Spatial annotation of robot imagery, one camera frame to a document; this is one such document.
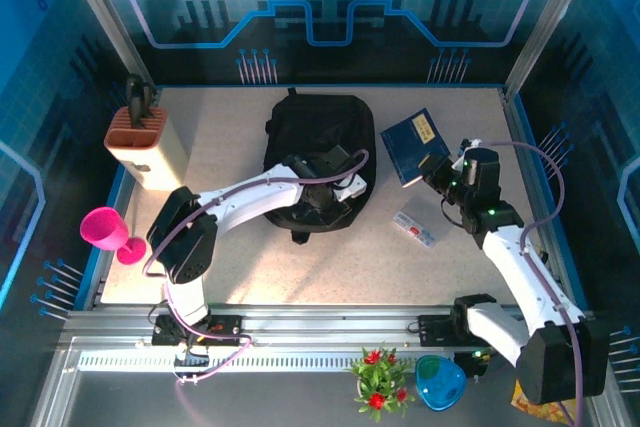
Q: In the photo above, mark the blue book with yellow label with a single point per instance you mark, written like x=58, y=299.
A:
x=410, y=147

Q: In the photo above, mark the black student backpack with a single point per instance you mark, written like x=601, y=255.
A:
x=320, y=122

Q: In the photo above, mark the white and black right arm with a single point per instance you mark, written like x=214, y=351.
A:
x=520, y=267

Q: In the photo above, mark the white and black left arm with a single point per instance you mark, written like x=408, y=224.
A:
x=250, y=197

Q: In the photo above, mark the yellow chips bag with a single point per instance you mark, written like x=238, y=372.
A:
x=537, y=413

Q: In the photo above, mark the artificial plant with red flowers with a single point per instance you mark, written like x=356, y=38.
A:
x=380, y=377

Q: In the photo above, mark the white knife block brown top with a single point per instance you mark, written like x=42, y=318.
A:
x=150, y=162

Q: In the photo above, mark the blue plastic bowl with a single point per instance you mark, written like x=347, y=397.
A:
x=440, y=384

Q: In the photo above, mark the pink plastic goblet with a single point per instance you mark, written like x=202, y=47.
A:
x=102, y=229

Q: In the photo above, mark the aluminium side rail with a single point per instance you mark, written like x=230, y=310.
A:
x=511, y=104

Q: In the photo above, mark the aluminium mounting rail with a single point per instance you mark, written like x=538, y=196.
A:
x=325, y=322

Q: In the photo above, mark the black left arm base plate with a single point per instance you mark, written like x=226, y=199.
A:
x=225, y=324

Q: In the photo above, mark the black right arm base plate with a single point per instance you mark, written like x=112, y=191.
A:
x=432, y=329

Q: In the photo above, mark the aluminium frame post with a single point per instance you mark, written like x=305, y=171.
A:
x=107, y=22
x=550, y=17

